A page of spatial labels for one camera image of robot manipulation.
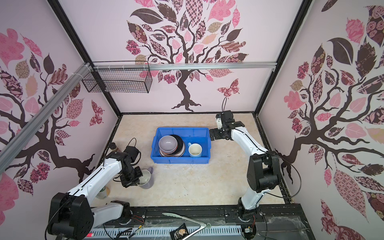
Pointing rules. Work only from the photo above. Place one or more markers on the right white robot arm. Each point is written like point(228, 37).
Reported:
point(263, 173)

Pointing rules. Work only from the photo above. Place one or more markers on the small dark spice jar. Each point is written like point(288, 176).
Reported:
point(113, 147)

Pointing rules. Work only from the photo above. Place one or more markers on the light blue mug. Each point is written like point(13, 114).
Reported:
point(195, 150)

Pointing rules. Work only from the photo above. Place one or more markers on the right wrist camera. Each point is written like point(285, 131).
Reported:
point(219, 121)

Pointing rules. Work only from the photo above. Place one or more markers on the dark snack packet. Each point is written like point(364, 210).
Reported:
point(180, 233)

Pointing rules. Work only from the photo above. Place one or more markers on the black wire basket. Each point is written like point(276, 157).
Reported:
point(119, 77)

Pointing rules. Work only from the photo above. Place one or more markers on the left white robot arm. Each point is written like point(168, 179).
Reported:
point(71, 215)

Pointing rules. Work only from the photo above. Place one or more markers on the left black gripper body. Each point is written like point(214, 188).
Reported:
point(130, 175)

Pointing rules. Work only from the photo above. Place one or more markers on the green handled metal tongs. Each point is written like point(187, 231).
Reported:
point(201, 225)

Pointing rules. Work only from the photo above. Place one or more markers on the green drink can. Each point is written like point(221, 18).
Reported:
point(103, 193)

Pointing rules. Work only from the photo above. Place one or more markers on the sunburst pattern white plate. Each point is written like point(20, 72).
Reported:
point(175, 154)

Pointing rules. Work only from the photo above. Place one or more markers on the lavender mug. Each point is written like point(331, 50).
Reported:
point(146, 181)

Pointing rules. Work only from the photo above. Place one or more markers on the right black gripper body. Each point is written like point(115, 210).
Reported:
point(219, 133)

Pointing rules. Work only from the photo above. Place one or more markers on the blue plastic bin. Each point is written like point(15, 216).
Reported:
point(199, 136)

